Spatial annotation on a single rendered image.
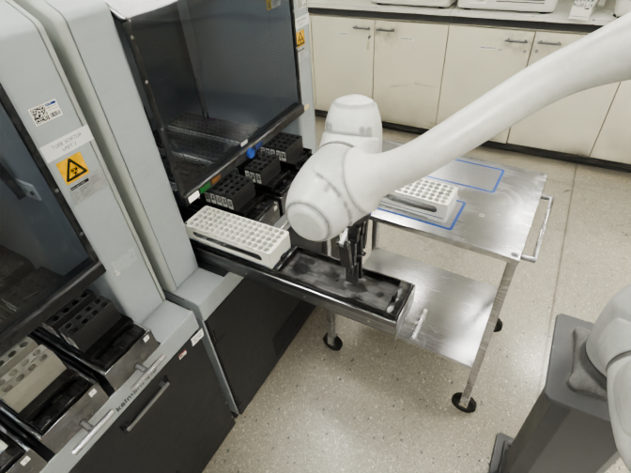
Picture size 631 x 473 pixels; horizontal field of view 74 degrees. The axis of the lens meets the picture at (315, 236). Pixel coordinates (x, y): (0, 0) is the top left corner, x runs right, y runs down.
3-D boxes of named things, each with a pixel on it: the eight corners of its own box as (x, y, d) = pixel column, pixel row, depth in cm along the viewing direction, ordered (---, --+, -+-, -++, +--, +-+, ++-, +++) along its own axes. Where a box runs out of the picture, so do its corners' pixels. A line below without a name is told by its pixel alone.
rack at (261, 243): (188, 240, 122) (182, 223, 118) (210, 221, 129) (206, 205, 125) (272, 271, 110) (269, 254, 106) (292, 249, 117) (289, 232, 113)
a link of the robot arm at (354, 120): (336, 158, 87) (313, 192, 78) (333, 83, 76) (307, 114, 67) (387, 164, 83) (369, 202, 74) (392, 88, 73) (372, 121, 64)
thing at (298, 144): (299, 149, 156) (298, 134, 152) (303, 150, 155) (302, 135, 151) (282, 164, 148) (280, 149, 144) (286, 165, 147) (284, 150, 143)
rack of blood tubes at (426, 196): (351, 196, 131) (351, 179, 127) (365, 180, 137) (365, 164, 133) (445, 223, 118) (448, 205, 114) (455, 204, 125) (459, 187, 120)
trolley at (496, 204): (322, 346, 186) (308, 196, 132) (367, 280, 215) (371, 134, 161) (474, 419, 157) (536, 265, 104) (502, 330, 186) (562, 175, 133)
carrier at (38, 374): (61, 363, 91) (48, 347, 87) (68, 367, 90) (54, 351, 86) (11, 410, 83) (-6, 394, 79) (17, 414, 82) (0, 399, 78)
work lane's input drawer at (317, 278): (180, 257, 127) (172, 235, 121) (210, 231, 136) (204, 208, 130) (411, 349, 98) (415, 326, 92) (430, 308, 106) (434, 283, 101)
